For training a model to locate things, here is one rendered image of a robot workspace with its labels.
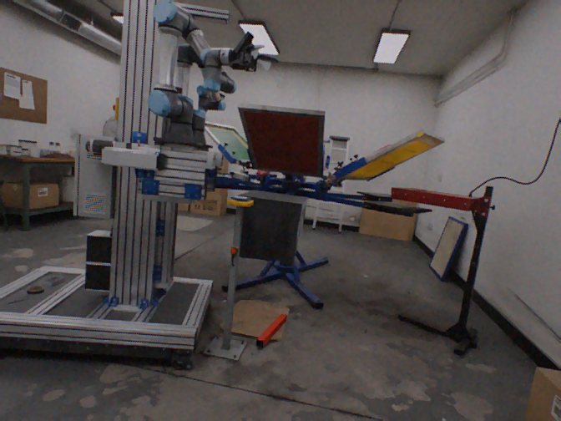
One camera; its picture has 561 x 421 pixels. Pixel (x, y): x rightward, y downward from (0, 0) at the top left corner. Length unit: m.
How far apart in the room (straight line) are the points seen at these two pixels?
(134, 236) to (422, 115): 5.83
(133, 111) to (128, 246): 0.80
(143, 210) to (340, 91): 5.39
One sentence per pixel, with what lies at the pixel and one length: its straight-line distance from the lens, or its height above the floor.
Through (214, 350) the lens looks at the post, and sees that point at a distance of 2.39.
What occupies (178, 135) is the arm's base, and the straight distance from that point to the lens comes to 1.98.
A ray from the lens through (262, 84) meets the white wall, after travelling 7.26.
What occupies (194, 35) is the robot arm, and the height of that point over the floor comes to 1.79.
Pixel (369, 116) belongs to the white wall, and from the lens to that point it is 7.01.
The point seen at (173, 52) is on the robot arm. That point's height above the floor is 1.67.
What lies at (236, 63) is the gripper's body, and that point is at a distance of 1.74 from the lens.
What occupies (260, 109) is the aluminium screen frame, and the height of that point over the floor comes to 1.53.
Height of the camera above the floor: 1.22
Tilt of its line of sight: 8 degrees down
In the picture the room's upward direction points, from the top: 7 degrees clockwise
